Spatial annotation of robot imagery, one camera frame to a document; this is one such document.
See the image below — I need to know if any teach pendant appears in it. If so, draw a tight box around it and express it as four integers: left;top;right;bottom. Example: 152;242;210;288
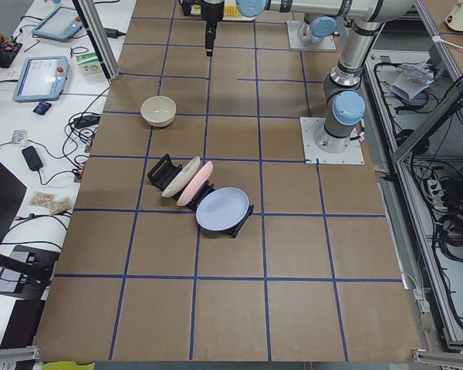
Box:
13;56;69;103
32;6;83;42

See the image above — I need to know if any green white box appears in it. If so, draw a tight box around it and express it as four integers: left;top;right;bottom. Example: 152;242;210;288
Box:
76;52;102;76

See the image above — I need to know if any cream bowl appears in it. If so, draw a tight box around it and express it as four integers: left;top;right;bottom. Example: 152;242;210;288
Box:
140;96;177;128

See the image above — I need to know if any far teach pendant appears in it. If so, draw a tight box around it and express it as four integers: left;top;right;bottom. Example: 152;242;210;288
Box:
32;6;83;42

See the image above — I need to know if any black plate rack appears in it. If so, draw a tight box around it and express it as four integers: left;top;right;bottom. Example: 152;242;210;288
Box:
147;154;254;237

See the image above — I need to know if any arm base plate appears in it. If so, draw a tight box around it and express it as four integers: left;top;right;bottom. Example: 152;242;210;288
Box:
287;17;336;52
300;117;365;165

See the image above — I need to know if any aluminium frame post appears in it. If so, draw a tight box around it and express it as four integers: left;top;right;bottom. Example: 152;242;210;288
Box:
72;0;120;81

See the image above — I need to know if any pink plate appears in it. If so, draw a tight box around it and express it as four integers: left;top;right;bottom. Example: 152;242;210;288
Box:
177;161;214;207

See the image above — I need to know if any near teach pendant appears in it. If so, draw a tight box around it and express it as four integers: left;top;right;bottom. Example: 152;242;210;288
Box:
13;56;69;103

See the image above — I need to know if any cream plate in rack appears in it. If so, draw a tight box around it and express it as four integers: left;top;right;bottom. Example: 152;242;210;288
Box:
162;156;201;198

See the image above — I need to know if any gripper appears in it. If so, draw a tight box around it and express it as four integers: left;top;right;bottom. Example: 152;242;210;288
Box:
201;0;225;57

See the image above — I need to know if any blue plate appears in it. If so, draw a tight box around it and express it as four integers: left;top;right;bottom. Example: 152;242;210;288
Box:
196;187;249;231

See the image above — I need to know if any black power adapter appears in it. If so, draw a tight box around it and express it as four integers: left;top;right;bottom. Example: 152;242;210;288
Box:
73;114;100;130

